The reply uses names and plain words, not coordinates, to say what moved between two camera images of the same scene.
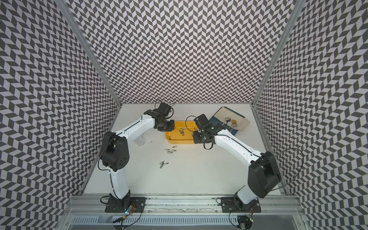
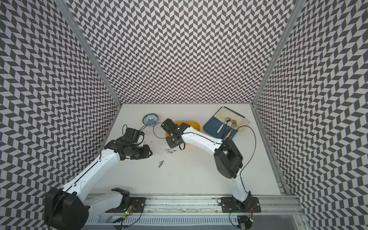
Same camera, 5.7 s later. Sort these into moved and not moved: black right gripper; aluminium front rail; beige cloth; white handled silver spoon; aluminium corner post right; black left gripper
Moved: black right gripper; black left gripper
Not moved: aluminium front rail; beige cloth; aluminium corner post right; white handled silver spoon
